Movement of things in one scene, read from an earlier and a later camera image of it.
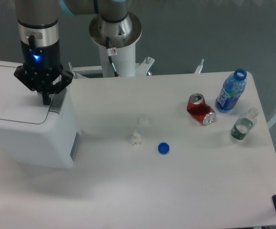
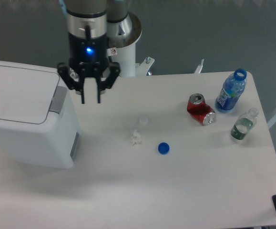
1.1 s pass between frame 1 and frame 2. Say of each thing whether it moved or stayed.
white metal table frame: stayed
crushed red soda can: stayed
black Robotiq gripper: moved
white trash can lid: stayed
